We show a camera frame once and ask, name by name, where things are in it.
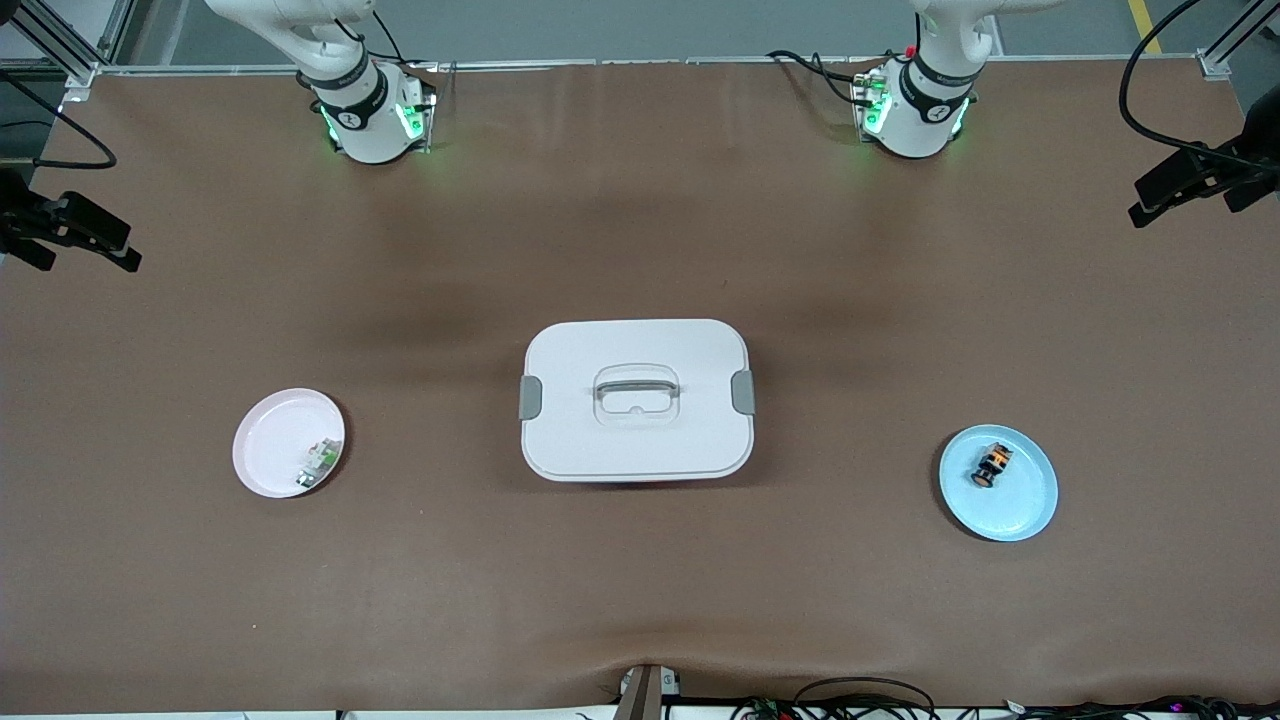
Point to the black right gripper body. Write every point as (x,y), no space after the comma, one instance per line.
(22,222)

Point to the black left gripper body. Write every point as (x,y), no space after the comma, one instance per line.
(1243,178)

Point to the orange push button switch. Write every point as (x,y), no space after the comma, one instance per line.
(992,466)

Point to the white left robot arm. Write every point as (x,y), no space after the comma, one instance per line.
(915,125)

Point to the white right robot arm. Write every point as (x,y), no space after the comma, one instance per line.
(370,125)

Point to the pink round plate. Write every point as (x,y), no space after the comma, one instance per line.
(275,440)

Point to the small green white component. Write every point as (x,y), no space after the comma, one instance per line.
(318,462)

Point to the light blue round plate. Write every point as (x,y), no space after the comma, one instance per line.
(1000,510)

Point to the grey box latch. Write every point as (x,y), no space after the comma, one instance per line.
(530,398)
(743,392)

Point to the brown table mat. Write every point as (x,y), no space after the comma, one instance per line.
(640,200)

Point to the white lidded storage box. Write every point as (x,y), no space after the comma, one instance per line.
(640,440)

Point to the aluminium frame profile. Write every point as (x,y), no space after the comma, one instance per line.
(55,38)
(1215,62)

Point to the brown camera mount bracket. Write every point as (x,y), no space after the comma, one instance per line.
(645,692)

